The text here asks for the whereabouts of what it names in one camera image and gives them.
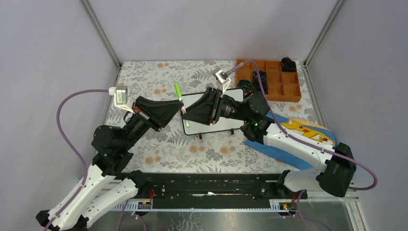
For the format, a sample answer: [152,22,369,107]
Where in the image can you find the green capped marker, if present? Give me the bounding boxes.
[174,83,191,129]

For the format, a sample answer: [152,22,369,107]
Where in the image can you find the right aluminium frame post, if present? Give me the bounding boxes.
[303,0,346,67]

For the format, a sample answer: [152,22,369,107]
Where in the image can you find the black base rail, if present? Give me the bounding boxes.
[132,173,308,210]

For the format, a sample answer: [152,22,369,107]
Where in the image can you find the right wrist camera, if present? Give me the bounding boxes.
[212,67,231,94]

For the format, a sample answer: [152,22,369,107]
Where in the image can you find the black item in tray corner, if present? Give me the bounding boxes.
[281,57,297,73]

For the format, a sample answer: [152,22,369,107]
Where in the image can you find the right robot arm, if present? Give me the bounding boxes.
[182,87,357,198]

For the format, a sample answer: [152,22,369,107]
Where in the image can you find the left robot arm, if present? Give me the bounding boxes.
[36,96,183,231]

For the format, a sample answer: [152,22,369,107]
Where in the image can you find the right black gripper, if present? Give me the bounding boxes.
[180,87,250,126]

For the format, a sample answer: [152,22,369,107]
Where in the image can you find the black item in tray left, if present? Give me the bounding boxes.
[237,79,253,94]

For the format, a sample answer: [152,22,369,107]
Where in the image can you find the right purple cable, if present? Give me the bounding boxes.
[228,60,379,231]

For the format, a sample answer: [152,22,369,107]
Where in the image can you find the left aluminium frame post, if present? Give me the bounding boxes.
[79,0,122,69]

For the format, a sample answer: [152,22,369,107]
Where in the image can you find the black item in tray middle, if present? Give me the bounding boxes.
[252,71,268,94]

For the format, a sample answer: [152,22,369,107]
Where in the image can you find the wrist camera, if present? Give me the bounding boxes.
[212,67,231,94]
[108,85,135,114]

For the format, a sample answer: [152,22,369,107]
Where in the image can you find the small whiteboard black frame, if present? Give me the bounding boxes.
[181,88,245,140]

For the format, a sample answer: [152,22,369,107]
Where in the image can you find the aluminium frame post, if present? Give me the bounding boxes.
[79,0,122,69]
[303,0,346,67]

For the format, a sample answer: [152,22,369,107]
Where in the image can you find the orange compartment tray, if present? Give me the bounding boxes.
[235,60,302,103]

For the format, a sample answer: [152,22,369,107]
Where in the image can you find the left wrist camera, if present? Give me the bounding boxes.
[108,85,135,114]

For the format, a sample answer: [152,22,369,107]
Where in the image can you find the blue pikachu cloth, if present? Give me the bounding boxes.
[245,114,335,170]

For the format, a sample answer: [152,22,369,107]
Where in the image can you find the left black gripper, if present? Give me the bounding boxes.
[121,96,184,151]

